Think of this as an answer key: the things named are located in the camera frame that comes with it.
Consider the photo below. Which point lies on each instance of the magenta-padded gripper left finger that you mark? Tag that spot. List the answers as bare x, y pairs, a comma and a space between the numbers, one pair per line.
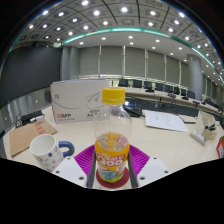
71, 170

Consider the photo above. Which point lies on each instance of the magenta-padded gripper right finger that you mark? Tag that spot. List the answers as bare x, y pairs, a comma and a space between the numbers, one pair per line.
150, 170

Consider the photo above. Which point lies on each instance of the clear yellow-capped drink bottle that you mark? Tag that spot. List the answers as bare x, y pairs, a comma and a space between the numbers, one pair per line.
112, 133

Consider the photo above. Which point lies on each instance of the white paper sheets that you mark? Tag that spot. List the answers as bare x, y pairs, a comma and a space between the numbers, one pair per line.
165, 120

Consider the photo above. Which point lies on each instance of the brown paper envelope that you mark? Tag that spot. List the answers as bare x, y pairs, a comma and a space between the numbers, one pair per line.
28, 136

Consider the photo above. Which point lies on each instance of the black power adapter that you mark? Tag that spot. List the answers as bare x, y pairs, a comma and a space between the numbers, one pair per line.
30, 116

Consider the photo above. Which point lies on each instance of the white cardboard paper box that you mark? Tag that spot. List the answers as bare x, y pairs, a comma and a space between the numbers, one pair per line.
76, 101

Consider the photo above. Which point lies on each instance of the cream open cardboard box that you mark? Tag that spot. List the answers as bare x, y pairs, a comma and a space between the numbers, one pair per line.
206, 125

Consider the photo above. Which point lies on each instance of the long curved conference desk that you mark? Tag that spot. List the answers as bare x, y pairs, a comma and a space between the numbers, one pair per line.
156, 95

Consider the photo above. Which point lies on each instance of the row of black office chairs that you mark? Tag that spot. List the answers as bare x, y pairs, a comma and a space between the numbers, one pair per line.
146, 85

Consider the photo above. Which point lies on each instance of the group of ceiling lights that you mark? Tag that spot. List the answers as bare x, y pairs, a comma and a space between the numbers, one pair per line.
124, 9

